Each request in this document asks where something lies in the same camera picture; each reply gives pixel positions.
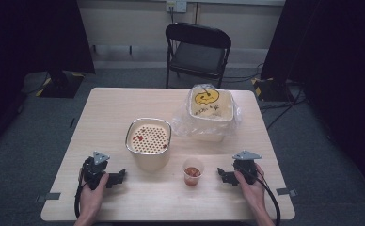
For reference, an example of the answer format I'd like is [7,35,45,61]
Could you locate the black folding chair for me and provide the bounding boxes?
[164,22,232,89]

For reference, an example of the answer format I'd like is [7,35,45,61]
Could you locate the cream waste bin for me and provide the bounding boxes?
[185,86,235,143]

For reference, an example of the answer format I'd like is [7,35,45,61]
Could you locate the grey tape strip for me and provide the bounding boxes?
[35,191,62,204]
[276,186,298,199]

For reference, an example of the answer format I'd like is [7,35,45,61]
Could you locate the black stand base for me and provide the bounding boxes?
[35,70,86,99]
[250,76,296,103]

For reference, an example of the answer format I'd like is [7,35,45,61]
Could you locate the black floor cables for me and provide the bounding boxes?
[224,61,308,130]

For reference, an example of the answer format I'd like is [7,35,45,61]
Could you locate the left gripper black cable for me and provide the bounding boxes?
[73,181,87,219]

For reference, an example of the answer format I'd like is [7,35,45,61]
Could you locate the small clear plastic cup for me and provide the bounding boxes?
[182,157,206,187]

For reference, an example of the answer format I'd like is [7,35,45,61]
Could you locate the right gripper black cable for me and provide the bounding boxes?
[255,173,281,226]

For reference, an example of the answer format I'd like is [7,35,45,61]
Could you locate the cream bucket with perforated strainer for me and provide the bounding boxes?
[124,117,173,172]

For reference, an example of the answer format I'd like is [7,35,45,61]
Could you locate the clear plastic bin bag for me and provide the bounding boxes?
[170,82,244,138]

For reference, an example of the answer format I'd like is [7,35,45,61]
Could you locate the person's right hand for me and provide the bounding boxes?
[233,163,267,211]

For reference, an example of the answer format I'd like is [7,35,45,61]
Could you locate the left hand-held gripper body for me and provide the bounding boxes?
[81,151,111,191]

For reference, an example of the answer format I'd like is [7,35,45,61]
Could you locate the person's left hand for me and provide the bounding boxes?
[78,168,110,218]

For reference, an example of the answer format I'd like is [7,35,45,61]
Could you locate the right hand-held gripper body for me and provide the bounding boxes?
[231,150,263,186]

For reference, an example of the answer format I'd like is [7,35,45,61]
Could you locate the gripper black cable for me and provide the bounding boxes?
[255,173,281,226]
[73,181,87,219]

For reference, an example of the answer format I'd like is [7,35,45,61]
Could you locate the yellow waste piece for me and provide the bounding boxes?
[193,88,220,106]

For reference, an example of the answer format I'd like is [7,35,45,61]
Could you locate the black curtain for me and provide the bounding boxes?
[260,0,365,202]
[0,0,96,158]

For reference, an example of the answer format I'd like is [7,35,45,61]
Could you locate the white wall socket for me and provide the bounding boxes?
[166,0,188,14]

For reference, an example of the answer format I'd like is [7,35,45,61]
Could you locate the red food scraps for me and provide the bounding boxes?
[132,134,169,150]

